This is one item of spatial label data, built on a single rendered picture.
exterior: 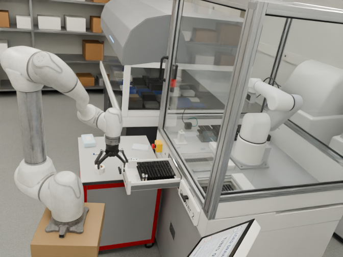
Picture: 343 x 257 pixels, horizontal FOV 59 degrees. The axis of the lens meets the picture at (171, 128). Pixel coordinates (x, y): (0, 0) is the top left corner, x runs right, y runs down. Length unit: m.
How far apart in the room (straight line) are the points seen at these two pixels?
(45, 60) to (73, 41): 4.62
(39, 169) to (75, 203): 0.24
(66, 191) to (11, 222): 1.58
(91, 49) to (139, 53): 3.04
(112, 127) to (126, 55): 0.92
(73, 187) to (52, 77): 0.53
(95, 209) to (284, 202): 1.03
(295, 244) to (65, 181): 1.45
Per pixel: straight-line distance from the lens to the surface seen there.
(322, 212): 2.10
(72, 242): 1.59
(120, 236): 2.51
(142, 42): 2.49
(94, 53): 5.52
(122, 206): 2.30
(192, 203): 1.75
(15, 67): 1.39
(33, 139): 1.53
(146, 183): 1.90
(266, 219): 1.84
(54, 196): 1.52
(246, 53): 1.25
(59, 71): 1.27
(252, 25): 1.24
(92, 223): 1.67
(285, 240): 2.08
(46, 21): 5.38
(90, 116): 1.75
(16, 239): 2.88
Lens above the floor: 2.02
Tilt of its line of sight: 26 degrees down
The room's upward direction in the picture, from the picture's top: 8 degrees clockwise
